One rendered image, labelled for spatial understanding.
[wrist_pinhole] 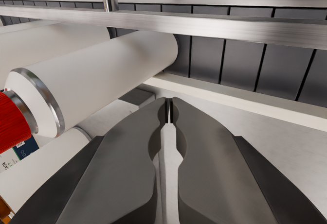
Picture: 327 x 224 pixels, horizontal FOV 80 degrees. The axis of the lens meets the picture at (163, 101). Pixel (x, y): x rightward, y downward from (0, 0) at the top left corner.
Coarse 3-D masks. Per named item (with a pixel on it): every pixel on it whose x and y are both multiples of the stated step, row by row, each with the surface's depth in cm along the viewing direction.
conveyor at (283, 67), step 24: (0, 0) 41; (192, 48) 23; (216, 48) 21; (240, 48) 20; (264, 48) 19; (288, 48) 18; (168, 72) 26; (192, 72) 24; (216, 72) 22; (240, 72) 21; (264, 72) 20; (288, 72) 18; (312, 72) 17; (288, 96) 19; (312, 96) 18
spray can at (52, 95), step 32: (160, 32) 21; (32, 64) 13; (64, 64) 13; (96, 64) 14; (128, 64) 17; (160, 64) 21; (0, 96) 11; (32, 96) 11; (64, 96) 12; (96, 96) 14; (0, 128) 10; (32, 128) 12; (64, 128) 13
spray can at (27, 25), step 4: (40, 20) 27; (44, 20) 27; (48, 20) 27; (16, 24) 25; (20, 24) 25; (24, 24) 25; (28, 24) 25; (32, 24) 25; (36, 24) 26; (40, 24) 26; (44, 24) 26; (48, 24) 26; (0, 28) 23; (4, 28) 23; (8, 28) 23; (12, 28) 24; (16, 28) 24; (20, 28) 24; (24, 28) 24; (28, 28) 25; (0, 32) 22; (4, 32) 23
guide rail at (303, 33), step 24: (96, 24) 17; (120, 24) 16; (144, 24) 15; (168, 24) 14; (192, 24) 13; (216, 24) 12; (240, 24) 11; (264, 24) 11; (288, 24) 10; (312, 24) 10; (312, 48) 10
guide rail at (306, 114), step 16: (160, 80) 23; (176, 80) 22; (192, 80) 22; (208, 96) 20; (224, 96) 19; (240, 96) 19; (256, 96) 19; (272, 96) 19; (256, 112) 18; (272, 112) 17; (288, 112) 17; (304, 112) 16; (320, 112) 16; (320, 128) 16
